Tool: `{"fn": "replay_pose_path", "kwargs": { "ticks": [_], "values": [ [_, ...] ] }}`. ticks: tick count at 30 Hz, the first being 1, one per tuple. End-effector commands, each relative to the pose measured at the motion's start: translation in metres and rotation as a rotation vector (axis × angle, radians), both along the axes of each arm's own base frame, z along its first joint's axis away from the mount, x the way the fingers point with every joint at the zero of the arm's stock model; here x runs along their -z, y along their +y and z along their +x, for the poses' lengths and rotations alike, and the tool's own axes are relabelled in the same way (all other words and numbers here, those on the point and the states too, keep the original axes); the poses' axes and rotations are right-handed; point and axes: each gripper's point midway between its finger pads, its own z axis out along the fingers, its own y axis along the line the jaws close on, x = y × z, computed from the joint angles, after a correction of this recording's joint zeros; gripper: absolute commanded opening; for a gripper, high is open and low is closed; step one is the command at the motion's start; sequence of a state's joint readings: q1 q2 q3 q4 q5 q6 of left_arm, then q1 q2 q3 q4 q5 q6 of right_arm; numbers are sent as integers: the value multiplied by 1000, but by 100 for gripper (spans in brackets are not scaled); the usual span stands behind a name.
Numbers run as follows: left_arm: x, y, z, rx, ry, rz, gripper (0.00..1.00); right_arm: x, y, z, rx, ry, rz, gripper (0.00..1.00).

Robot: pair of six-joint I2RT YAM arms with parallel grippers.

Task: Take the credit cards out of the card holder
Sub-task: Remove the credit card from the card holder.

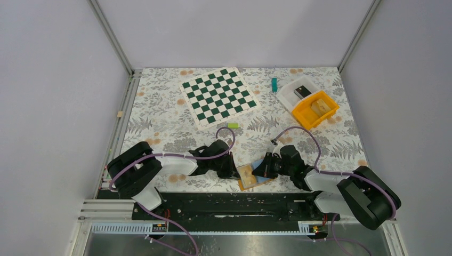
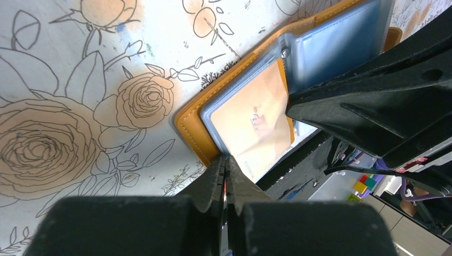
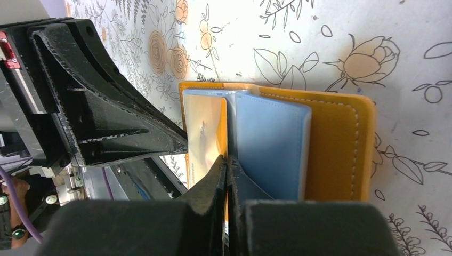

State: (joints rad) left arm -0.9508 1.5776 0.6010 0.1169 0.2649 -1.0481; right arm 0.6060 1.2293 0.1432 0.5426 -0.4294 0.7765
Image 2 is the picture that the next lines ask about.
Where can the floral tablecloth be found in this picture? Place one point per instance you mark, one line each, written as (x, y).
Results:
(89, 90)

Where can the orange leather card holder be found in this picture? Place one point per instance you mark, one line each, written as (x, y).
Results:
(313, 49)

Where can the colourful toy blocks background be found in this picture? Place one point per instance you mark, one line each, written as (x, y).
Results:
(362, 188)

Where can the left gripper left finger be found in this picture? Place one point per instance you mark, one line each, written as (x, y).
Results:
(189, 223)

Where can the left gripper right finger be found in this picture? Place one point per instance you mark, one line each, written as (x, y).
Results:
(260, 225)

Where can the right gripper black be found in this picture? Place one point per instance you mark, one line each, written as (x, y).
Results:
(396, 107)

